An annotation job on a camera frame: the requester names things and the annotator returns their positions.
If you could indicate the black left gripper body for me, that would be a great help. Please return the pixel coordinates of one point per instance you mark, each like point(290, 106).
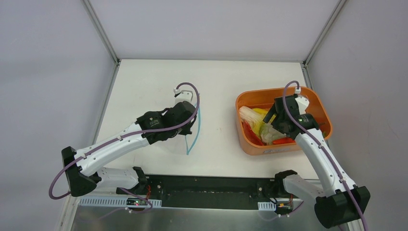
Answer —
point(185, 111)

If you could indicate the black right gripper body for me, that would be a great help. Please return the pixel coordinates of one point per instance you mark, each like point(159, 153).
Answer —
point(283, 110)

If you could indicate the white cauliflower toy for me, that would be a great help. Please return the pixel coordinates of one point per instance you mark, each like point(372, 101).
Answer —
point(268, 134)

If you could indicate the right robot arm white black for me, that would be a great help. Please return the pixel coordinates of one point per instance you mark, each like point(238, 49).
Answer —
point(339, 200)

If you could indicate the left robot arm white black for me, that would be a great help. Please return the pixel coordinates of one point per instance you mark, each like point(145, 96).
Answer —
point(86, 170)

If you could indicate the orange plastic basket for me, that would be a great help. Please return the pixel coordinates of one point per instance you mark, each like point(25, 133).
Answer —
point(264, 99)

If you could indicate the yellow napa cabbage toy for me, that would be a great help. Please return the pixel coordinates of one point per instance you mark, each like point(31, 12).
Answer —
point(254, 117)

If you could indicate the orange carrot toy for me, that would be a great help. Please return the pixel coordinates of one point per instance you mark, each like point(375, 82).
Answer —
point(285, 140)

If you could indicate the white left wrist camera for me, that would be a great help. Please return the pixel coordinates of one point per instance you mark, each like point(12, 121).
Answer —
point(183, 96)

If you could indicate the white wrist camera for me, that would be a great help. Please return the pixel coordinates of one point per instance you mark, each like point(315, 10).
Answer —
point(302, 101)
point(183, 96)

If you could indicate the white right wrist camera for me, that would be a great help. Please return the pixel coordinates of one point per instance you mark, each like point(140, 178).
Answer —
point(302, 101)

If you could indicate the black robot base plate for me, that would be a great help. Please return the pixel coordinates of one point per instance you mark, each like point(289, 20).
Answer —
point(215, 192)

